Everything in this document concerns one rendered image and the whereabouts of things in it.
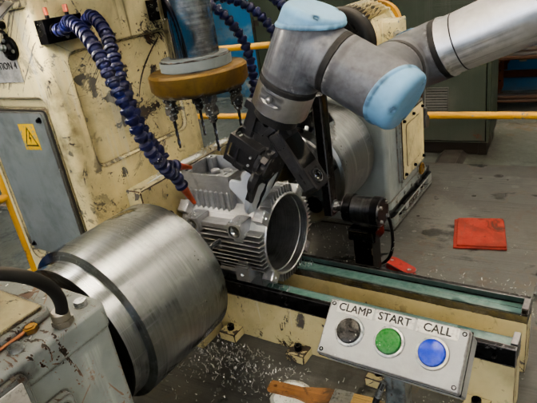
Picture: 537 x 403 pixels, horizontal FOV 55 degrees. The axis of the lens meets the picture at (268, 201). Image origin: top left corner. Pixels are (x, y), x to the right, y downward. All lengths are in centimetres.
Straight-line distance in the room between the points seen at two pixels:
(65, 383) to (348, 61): 51
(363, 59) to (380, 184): 70
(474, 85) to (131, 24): 318
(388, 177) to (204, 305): 72
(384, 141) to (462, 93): 275
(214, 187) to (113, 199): 22
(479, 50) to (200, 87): 43
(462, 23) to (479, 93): 325
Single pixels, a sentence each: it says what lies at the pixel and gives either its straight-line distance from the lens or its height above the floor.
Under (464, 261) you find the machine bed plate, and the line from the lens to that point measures 129.
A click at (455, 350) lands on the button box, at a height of 107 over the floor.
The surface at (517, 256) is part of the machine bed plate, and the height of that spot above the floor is 80.
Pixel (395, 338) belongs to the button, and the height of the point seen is 107.
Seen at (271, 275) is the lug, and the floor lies 96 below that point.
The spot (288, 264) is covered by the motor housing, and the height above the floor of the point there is 94.
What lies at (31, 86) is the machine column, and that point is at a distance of 104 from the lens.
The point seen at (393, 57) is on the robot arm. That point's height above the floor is 135.
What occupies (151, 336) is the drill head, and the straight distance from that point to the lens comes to 72.
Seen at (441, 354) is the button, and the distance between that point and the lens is 61.
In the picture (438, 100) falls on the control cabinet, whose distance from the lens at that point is 409.
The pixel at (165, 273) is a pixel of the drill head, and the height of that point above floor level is 111.
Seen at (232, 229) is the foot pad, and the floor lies 107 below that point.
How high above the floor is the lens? 147
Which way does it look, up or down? 24 degrees down
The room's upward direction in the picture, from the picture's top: 9 degrees counter-clockwise
